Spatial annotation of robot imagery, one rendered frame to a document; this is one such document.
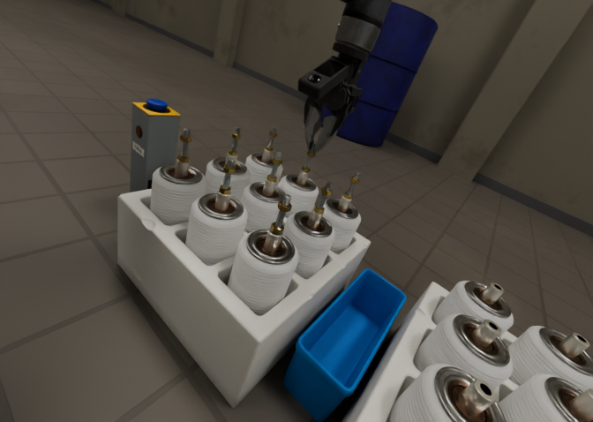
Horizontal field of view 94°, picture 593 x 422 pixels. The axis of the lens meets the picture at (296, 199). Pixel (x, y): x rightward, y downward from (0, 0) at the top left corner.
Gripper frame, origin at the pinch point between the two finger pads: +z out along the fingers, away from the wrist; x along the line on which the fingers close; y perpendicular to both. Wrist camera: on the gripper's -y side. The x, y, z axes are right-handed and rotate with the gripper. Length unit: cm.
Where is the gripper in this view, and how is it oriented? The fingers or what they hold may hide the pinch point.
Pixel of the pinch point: (312, 146)
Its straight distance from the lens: 61.7
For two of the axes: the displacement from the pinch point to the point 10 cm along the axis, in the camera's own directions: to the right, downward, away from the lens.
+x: -8.1, -4.8, 3.4
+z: -3.0, 8.3, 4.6
